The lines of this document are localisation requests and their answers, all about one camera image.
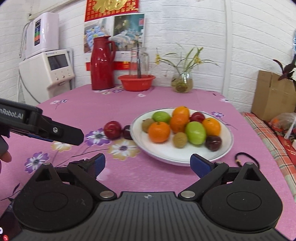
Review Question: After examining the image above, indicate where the red thermos jug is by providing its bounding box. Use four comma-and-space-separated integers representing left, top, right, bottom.
90, 36, 116, 90

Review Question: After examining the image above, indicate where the red plastic basket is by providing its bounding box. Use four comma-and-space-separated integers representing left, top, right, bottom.
118, 75, 156, 92

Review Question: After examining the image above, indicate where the middle textured orange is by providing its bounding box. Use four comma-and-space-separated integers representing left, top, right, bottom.
170, 114, 189, 133

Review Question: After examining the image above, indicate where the green apple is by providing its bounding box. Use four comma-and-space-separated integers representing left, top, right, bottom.
185, 121, 207, 145
152, 111, 171, 123

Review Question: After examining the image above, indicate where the right orange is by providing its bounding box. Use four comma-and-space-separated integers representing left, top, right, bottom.
202, 118, 221, 136

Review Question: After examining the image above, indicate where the plaid cloth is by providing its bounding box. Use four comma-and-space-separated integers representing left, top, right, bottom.
242, 112, 295, 201

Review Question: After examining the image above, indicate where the brown kiwi on plate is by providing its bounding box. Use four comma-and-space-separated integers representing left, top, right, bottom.
142, 118, 154, 133

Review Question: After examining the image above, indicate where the cardboard box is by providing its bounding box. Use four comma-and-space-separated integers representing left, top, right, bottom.
251, 70, 295, 122

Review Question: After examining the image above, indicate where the red apple on plate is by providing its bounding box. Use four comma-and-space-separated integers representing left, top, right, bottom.
190, 111, 205, 123

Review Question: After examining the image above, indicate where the front left orange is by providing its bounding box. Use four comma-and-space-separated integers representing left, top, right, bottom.
148, 121, 171, 143

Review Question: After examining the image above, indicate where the person left hand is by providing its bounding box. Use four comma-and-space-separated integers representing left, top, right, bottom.
0, 137, 12, 163

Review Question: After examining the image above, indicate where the glass vase with plant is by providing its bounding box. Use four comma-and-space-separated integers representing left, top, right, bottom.
154, 46, 219, 93

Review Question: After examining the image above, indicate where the white water dispenser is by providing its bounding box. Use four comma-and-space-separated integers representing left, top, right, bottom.
19, 49, 75, 106

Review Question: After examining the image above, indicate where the white round plate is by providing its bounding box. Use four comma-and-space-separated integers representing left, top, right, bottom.
130, 109, 234, 166

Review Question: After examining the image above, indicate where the front green apple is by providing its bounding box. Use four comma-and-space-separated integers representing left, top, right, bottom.
185, 121, 207, 145

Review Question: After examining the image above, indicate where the clear glass pitcher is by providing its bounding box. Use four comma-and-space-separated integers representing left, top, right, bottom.
129, 47, 149, 78

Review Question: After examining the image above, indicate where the rear orange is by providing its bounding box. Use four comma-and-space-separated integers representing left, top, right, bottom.
172, 106, 190, 120

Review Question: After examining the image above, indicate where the dark purple plum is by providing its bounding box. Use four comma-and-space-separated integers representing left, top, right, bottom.
122, 125, 132, 140

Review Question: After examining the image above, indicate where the wall calendar poster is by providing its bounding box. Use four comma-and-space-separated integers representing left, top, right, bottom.
83, 1, 145, 71

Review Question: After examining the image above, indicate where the clear plastic bag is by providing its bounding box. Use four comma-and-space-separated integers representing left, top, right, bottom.
269, 113, 295, 140

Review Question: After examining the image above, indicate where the white water purifier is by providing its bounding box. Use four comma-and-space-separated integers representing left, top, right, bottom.
25, 13, 59, 58

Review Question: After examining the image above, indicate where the small yellow-brown pear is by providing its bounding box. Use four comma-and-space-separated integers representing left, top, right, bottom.
173, 132, 188, 148

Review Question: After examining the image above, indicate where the black cord loop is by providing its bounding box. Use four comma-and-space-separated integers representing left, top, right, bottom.
234, 151, 261, 170

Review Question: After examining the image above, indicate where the red apple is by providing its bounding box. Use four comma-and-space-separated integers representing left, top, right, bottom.
103, 120, 122, 140
190, 111, 205, 123

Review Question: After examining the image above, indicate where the rear green apple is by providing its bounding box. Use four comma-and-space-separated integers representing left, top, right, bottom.
152, 111, 171, 123

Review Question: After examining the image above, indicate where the dark purple leaf plant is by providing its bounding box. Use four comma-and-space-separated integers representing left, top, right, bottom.
273, 54, 296, 89

